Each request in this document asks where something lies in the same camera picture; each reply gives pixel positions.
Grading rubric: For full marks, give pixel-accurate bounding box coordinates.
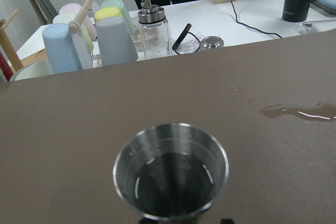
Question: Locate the wooden cup rack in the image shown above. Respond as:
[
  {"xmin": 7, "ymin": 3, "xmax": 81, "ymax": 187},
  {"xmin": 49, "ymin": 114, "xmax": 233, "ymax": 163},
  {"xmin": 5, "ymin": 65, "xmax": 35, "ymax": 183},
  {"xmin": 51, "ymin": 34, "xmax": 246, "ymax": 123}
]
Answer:
[{"xmin": 1, "ymin": 0, "xmax": 95, "ymax": 81}]

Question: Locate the yellow plastic cup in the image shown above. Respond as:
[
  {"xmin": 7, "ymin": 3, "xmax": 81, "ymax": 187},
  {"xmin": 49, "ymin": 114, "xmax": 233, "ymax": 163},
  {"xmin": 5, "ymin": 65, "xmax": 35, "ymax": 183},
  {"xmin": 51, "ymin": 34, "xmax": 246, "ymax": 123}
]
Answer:
[{"xmin": 94, "ymin": 6, "xmax": 123, "ymax": 23}]

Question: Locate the pink plastic cup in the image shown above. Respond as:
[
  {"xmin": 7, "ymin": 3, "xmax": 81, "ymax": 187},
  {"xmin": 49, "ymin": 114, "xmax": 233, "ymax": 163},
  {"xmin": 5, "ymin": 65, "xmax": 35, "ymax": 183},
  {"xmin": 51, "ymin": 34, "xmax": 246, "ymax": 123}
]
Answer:
[{"xmin": 59, "ymin": 3, "xmax": 97, "ymax": 41}]

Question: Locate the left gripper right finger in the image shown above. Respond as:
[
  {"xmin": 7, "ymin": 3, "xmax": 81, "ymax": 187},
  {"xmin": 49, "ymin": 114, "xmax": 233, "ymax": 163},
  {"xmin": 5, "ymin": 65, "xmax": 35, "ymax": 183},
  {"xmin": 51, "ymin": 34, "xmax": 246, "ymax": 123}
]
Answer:
[{"xmin": 220, "ymin": 218, "xmax": 234, "ymax": 224}]

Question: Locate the blue plastic cup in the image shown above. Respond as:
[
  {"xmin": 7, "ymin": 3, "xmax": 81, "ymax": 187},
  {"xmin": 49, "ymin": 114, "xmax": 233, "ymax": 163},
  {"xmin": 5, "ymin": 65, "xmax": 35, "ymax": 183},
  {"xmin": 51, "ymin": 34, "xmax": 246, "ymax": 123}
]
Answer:
[{"xmin": 42, "ymin": 23, "xmax": 82, "ymax": 74}]

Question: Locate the grey chair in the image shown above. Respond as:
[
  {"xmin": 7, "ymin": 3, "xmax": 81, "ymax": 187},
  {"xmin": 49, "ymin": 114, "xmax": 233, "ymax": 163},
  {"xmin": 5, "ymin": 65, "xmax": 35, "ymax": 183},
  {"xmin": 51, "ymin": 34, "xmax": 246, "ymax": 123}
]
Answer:
[{"xmin": 29, "ymin": 0, "xmax": 58, "ymax": 25}]

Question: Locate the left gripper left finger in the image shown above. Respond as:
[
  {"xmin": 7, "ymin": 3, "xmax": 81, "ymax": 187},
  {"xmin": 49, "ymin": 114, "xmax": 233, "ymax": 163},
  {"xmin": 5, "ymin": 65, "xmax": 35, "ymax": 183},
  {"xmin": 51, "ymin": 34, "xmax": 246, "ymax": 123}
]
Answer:
[{"xmin": 138, "ymin": 218, "xmax": 158, "ymax": 224}]

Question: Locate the green plastic cup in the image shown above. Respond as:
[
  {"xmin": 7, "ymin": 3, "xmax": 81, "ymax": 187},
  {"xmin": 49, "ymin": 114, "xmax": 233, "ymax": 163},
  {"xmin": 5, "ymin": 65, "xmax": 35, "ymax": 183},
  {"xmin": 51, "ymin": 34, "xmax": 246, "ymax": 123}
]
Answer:
[{"xmin": 101, "ymin": 0, "xmax": 136, "ymax": 36}]

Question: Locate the white plastic cup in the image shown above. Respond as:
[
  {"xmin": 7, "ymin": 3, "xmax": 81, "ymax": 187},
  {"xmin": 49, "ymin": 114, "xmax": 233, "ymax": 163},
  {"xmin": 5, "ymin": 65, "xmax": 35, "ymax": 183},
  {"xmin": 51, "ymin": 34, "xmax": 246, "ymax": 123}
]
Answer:
[{"xmin": 52, "ymin": 13, "xmax": 93, "ymax": 53}]

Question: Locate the glass oil dispenser bottle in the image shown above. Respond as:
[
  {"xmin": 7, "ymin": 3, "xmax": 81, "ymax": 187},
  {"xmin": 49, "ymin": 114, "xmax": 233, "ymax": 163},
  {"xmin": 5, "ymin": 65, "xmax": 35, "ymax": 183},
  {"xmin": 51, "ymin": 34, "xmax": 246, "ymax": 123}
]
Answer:
[{"xmin": 138, "ymin": 0, "xmax": 172, "ymax": 59}]

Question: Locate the steel double jigger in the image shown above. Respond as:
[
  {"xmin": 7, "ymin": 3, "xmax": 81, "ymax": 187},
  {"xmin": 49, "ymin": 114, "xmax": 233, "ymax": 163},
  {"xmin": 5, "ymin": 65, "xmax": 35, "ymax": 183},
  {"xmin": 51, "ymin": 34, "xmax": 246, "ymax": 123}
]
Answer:
[{"xmin": 112, "ymin": 123, "xmax": 229, "ymax": 222}]

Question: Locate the grey plastic cup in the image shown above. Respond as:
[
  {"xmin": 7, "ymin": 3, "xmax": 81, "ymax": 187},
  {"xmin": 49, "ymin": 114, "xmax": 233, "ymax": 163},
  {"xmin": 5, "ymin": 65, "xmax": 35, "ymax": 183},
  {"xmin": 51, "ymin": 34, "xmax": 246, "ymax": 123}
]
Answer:
[{"xmin": 96, "ymin": 16, "xmax": 138, "ymax": 66}]

